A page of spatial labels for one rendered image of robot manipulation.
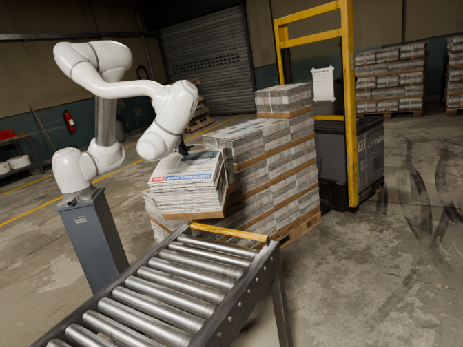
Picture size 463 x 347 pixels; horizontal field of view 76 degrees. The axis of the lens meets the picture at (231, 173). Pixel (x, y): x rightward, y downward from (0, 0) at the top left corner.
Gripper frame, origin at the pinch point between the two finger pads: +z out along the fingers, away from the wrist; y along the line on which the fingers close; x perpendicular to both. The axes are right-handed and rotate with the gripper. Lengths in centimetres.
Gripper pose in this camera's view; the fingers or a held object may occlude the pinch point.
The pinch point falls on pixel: (187, 130)
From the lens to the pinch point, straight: 138.7
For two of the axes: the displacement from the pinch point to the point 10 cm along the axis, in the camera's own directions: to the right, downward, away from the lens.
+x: 9.7, -0.7, -2.1
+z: 1.9, -2.9, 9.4
